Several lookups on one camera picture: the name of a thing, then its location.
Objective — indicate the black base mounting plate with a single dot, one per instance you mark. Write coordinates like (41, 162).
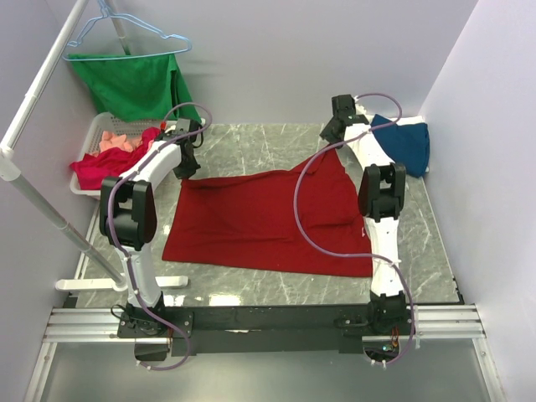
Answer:
(190, 331)

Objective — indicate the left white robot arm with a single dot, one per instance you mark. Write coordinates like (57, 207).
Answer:
(128, 216)

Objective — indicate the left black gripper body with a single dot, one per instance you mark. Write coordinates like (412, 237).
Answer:
(188, 168)

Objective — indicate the dark red t shirt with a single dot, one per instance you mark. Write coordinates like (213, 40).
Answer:
(304, 220)

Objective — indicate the green t shirt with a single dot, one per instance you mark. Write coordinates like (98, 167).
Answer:
(134, 89)

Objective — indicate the aluminium rail frame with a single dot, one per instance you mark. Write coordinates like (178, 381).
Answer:
(97, 325)

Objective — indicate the light blue wire hanger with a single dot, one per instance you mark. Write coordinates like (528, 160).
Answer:
(108, 12)

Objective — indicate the peach pink garment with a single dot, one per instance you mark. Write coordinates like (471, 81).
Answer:
(110, 140)

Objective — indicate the white laundry basket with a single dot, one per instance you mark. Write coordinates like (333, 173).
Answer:
(107, 122)

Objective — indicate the magenta t shirt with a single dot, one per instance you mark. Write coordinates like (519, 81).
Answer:
(94, 167)

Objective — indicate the folded blue t shirt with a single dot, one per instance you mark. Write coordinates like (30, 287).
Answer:
(408, 144)

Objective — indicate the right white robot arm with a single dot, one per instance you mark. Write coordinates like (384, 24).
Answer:
(381, 198)

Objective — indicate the folded white t shirt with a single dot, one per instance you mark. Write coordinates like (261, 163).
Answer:
(410, 120)

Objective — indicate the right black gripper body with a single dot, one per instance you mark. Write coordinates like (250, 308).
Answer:
(327, 132)

